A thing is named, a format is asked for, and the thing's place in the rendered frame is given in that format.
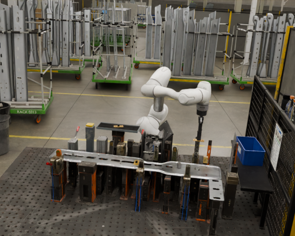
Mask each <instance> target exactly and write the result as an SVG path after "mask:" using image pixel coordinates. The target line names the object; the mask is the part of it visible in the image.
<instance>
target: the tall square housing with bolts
mask: <svg viewBox="0 0 295 236"><path fill-rule="evenodd" d="M107 150H108V137H106V136H99V137H98V138H97V140H96V153H101V154H107ZM99 159H100V160H107V159H103V158H99ZM98 170H100V171H104V173H103V176H104V184H105V183H106V166H102V165H98Z"/></svg>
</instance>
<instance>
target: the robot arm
mask: <svg viewBox="0 0 295 236"><path fill-rule="evenodd" d="M170 77H171V71H170V70H169V69H168V68H167V67H161V68H159V69H157V70H156V71H155V72H154V74H153V75H152V76H151V78H150V79H149V81H148V82H147V83H146V84H144V85H143V86H142V87H141V93H142V94H143V95H145V96H147V97H152V98H154V104H153V105H152V106H151V109H150V112H149V114H148V116H147V117H141V118H140V119H139V120H138V121H137V123H136V125H138V126H140V129H139V132H140V133H142V130H143V129H144V131H145V132H146V136H147V133H148V134H153V135H160V137H159V138H161V139H162V134H163V133H164V130H161V131H159V130H158V128H159V125H160V124H161V123H162V122H163V121H164V119H165V118H166V116H167V114H168V107H167V106H166V105H165V104H164V97H165V96H170V97H171V98H173V99H175V100H178V101H179V102H180V103H181V104H182V105H185V106H189V105H194V104H196V109H197V113H196V114H197V115H199V126H198V131H197V132H198V133H197V140H201V133H202V124H203V120H204V117H203V116H206V115H207V110H208V106H209V100H210V97H211V84H210V83H209V82H207V81H200V82H199V84H198V86H197V88H196V89H183V90H181V91H180V92H176V91H174V90H173V89H170V88H167V85H168V83H169V80H170ZM154 141H155V140H152V141H151V142H147V143H146V145H149V148H151V147H153V142H154Z"/></svg>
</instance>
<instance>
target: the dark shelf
mask: <svg viewBox="0 0 295 236"><path fill-rule="evenodd" d="M232 142H233V140H231V146H232ZM236 164H237V165H238V170H237V173H238V177H239V178H238V181H239V185H240V190H241V191H247V192H258V193H266V194H273V189H272V187H271V184H270V181H269V179H268V176H267V173H266V170H265V168H264V166H250V165H242V163H241V161H240V159H239V157H238V155H237V156H236Z"/></svg>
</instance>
